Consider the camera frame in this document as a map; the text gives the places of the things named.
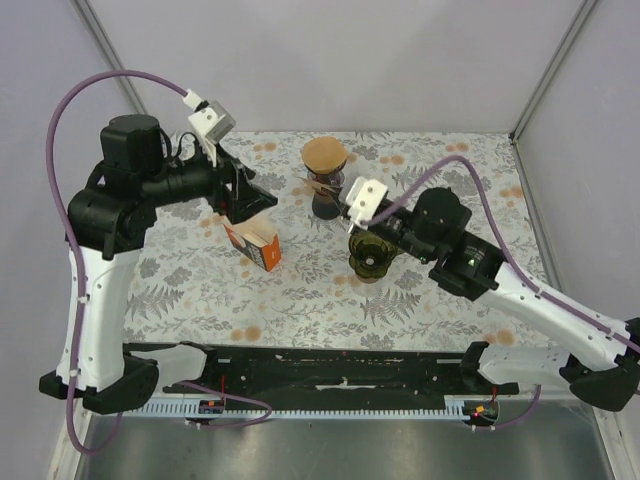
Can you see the right aluminium frame post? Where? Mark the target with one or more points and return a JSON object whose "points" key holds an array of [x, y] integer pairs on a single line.
{"points": [[577, 26]]}

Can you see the light blue cable duct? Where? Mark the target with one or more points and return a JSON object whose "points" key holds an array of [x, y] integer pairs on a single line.
{"points": [[210, 407]]}

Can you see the orange coffee filter box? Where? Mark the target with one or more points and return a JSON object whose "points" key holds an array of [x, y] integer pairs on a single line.
{"points": [[257, 239]]}

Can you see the brown paper coffee filter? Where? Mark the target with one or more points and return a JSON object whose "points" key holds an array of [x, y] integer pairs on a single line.
{"points": [[323, 155]]}

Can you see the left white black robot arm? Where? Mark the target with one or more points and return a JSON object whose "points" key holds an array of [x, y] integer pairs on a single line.
{"points": [[109, 219]]}

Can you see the floral patterned table mat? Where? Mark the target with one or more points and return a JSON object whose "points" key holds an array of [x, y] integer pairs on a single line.
{"points": [[191, 284]]}

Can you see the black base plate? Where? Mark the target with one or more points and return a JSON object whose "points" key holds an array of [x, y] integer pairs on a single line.
{"points": [[342, 379]]}

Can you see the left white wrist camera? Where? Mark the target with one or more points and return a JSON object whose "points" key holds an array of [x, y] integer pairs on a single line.
{"points": [[209, 121]]}

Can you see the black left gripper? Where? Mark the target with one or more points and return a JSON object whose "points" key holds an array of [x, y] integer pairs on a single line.
{"points": [[245, 199]]}

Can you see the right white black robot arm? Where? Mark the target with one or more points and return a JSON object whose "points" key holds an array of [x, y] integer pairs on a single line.
{"points": [[594, 357]]}

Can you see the green glass dripper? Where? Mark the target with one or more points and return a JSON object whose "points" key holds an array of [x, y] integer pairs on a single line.
{"points": [[370, 256]]}

